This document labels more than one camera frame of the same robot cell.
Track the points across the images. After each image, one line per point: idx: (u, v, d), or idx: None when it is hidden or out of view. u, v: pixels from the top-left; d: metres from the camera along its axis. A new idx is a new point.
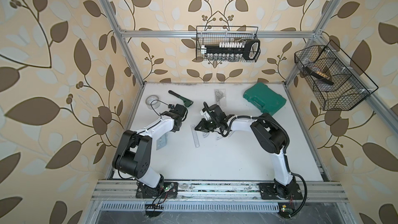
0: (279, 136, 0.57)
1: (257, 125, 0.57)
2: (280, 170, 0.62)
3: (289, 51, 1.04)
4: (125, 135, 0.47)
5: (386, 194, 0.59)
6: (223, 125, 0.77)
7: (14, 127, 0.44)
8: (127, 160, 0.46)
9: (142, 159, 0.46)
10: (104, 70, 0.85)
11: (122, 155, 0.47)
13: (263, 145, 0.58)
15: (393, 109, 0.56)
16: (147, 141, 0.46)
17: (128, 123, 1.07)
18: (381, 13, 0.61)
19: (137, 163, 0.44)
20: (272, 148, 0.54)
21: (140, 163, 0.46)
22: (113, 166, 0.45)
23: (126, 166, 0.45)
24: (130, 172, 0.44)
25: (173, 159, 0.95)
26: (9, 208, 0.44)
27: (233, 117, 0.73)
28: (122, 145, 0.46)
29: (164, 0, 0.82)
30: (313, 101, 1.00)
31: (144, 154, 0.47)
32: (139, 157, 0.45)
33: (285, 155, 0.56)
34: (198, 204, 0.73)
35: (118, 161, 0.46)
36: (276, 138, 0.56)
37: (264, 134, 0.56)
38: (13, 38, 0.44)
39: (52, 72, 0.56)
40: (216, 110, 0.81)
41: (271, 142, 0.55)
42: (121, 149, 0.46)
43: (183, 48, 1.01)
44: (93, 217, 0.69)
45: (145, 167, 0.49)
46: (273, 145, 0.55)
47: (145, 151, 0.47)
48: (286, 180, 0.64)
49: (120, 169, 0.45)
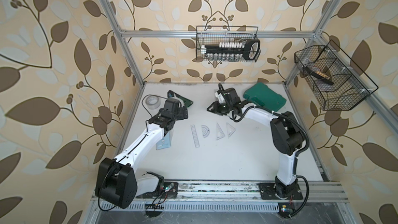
0: (296, 137, 0.54)
1: (278, 123, 0.53)
2: (285, 170, 0.61)
3: (289, 50, 1.04)
4: (103, 164, 0.41)
5: (387, 195, 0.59)
6: (236, 109, 0.74)
7: (14, 127, 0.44)
8: (110, 190, 0.42)
9: (125, 191, 0.41)
10: (104, 70, 0.85)
11: (102, 186, 0.42)
13: (275, 142, 0.55)
15: (392, 109, 0.57)
16: (128, 172, 0.40)
17: (128, 123, 1.07)
18: (382, 13, 0.61)
19: (119, 196, 0.40)
20: (285, 149, 0.52)
21: (123, 195, 0.41)
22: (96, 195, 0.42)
23: (110, 196, 0.41)
24: (113, 202, 0.41)
25: (173, 159, 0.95)
26: (9, 208, 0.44)
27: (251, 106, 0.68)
28: (101, 176, 0.41)
29: (164, 0, 0.82)
30: (313, 101, 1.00)
31: (126, 185, 0.41)
32: (121, 189, 0.40)
33: (296, 158, 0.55)
34: (198, 204, 0.73)
35: (101, 191, 0.41)
36: (294, 139, 0.54)
37: (283, 132, 0.53)
38: (14, 38, 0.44)
39: (52, 72, 0.56)
40: (231, 94, 0.77)
41: (287, 143, 0.53)
42: (100, 179, 0.41)
43: (183, 48, 1.01)
44: (93, 218, 0.69)
45: (131, 196, 0.45)
46: (287, 146, 0.53)
47: (127, 183, 0.41)
48: (288, 181, 0.63)
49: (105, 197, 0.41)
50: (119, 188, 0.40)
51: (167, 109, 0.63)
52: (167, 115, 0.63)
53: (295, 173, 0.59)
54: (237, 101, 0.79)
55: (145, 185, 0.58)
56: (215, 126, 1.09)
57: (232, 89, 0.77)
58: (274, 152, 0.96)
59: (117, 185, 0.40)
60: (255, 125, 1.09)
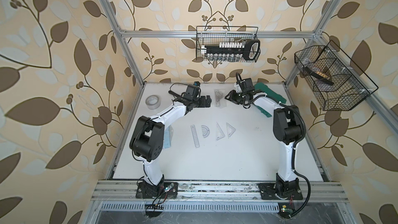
0: (295, 128, 0.58)
1: (280, 113, 0.58)
2: (284, 165, 0.64)
3: (289, 51, 1.04)
4: (140, 120, 0.50)
5: (387, 195, 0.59)
6: (247, 95, 0.79)
7: (14, 127, 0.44)
8: (143, 143, 0.50)
9: (156, 143, 0.51)
10: (104, 70, 0.85)
11: (137, 138, 0.51)
13: (275, 130, 0.61)
15: (392, 109, 0.56)
16: (160, 127, 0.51)
17: (128, 123, 1.07)
18: (382, 13, 0.61)
19: (150, 146, 0.48)
20: (282, 137, 0.58)
21: (153, 147, 0.50)
22: (130, 148, 0.50)
23: (141, 148, 0.49)
24: (144, 155, 0.49)
25: (173, 159, 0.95)
26: (9, 208, 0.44)
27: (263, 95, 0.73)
28: (137, 129, 0.50)
29: (164, 0, 0.82)
30: (313, 101, 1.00)
31: (157, 138, 0.51)
32: (152, 140, 0.48)
33: (294, 151, 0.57)
34: (198, 204, 0.73)
35: (134, 143, 0.50)
36: (293, 129, 0.58)
37: (282, 123, 0.58)
38: (13, 38, 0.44)
39: (52, 72, 0.56)
40: (245, 82, 0.84)
41: (285, 131, 0.58)
42: (136, 132, 0.50)
43: (183, 48, 1.01)
44: (93, 218, 0.69)
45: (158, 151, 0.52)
46: (284, 135, 0.58)
47: (158, 136, 0.51)
48: (286, 177, 0.65)
49: (134, 151, 0.50)
50: (151, 141, 0.48)
51: (188, 93, 0.73)
52: (188, 98, 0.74)
53: (294, 168, 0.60)
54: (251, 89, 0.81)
55: (154, 171, 0.62)
56: (215, 125, 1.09)
57: (249, 80, 0.83)
58: (274, 152, 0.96)
59: (150, 139, 0.48)
60: (255, 125, 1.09)
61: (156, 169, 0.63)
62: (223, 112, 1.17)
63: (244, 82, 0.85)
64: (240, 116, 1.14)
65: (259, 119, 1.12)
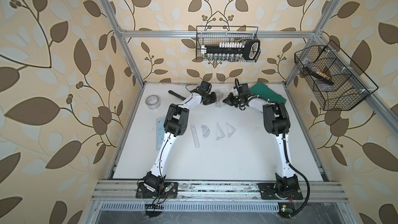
0: (281, 121, 0.67)
1: (268, 108, 0.67)
2: (280, 160, 0.67)
3: (289, 51, 1.04)
4: (171, 106, 0.69)
5: (387, 194, 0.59)
6: (243, 98, 0.90)
7: (14, 128, 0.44)
8: (174, 123, 0.69)
9: (183, 123, 0.71)
10: (104, 70, 0.85)
11: (169, 120, 0.70)
13: (266, 124, 0.68)
15: (392, 109, 0.57)
16: (186, 111, 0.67)
17: (128, 123, 1.07)
18: (382, 13, 0.61)
19: (180, 125, 0.67)
20: (270, 129, 0.65)
21: (182, 126, 0.71)
22: (164, 125, 0.69)
23: (173, 127, 0.68)
24: (174, 131, 0.68)
25: (173, 159, 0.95)
26: (9, 208, 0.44)
27: (254, 97, 0.84)
28: (169, 113, 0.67)
29: (164, 0, 0.82)
30: (313, 101, 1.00)
31: (184, 119, 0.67)
32: (181, 121, 0.67)
33: (284, 142, 0.67)
34: (198, 204, 0.73)
35: (168, 123, 0.69)
36: (278, 121, 0.66)
37: (269, 116, 0.66)
38: (13, 38, 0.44)
39: (52, 72, 0.56)
40: (243, 87, 0.93)
41: (271, 122, 0.66)
42: (169, 115, 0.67)
43: (183, 48, 1.01)
44: (93, 218, 0.69)
45: (184, 129, 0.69)
46: (271, 126, 0.65)
47: (185, 118, 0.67)
48: (283, 172, 0.66)
49: (167, 128, 0.70)
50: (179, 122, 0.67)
51: (202, 86, 0.92)
52: (202, 90, 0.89)
53: (288, 161, 0.67)
54: (248, 94, 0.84)
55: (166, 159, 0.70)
56: (215, 125, 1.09)
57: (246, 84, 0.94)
58: (274, 152, 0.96)
59: (179, 120, 0.67)
60: (255, 125, 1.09)
61: (168, 159, 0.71)
62: (223, 111, 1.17)
63: (241, 86, 0.95)
64: (240, 116, 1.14)
65: (259, 119, 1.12)
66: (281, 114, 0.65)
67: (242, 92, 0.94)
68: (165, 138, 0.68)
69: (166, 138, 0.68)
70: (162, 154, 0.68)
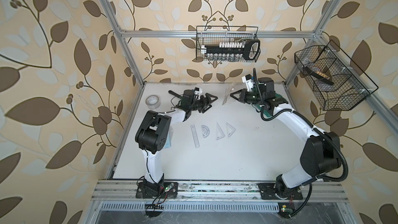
0: (332, 162, 0.46)
1: (316, 143, 0.45)
2: (294, 176, 0.59)
3: (289, 51, 1.04)
4: (148, 114, 0.55)
5: (387, 195, 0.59)
6: (267, 104, 0.64)
7: (14, 127, 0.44)
8: (149, 135, 0.53)
9: (161, 135, 0.55)
10: (104, 70, 0.85)
11: (144, 130, 0.54)
13: (305, 159, 0.48)
15: (392, 109, 0.57)
16: (167, 120, 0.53)
17: (128, 123, 1.07)
18: (382, 13, 0.61)
19: (156, 138, 0.52)
20: (312, 170, 0.46)
21: (159, 138, 0.54)
22: (136, 139, 0.53)
23: (147, 140, 0.52)
24: (150, 146, 0.52)
25: (172, 158, 0.99)
26: (9, 208, 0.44)
27: (288, 110, 0.58)
28: (145, 122, 0.54)
29: (164, 0, 0.82)
30: (313, 101, 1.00)
31: (163, 129, 0.55)
32: (158, 131, 0.53)
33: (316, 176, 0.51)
34: (198, 204, 0.73)
35: (142, 135, 0.53)
36: (326, 162, 0.46)
37: (317, 156, 0.45)
38: (13, 38, 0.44)
39: (52, 72, 0.56)
40: (267, 86, 0.66)
41: (316, 163, 0.45)
42: (144, 124, 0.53)
43: (183, 48, 1.01)
44: (93, 218, 0.69)
45: (162, 143, 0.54)
46: (315, 169, 0.45)
47: (164, 128, 0.56)
48: (288, 185, 0.63)
49: (142, 143, 0.53)
50: (156, 133, 0.52)
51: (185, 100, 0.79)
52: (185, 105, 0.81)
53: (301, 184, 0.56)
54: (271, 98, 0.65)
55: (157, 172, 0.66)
56: (215, 125, 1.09)
57: (271, 83, 0.65)
58: (274, 152, 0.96)
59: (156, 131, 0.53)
60: (255, 125, 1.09)
61: (158, 167, 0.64)
62: (223, 112, 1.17)
63: (266, 85, 0.65)
64: (240, 116, 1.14)
65: (259, 119, 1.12)
66: (329, 150, 0.48)
67: (267, 93, 0.67)
68: (144, 155, 0.56)
69: (145, 155, 0.56)
70: (149, 167, 0.59)
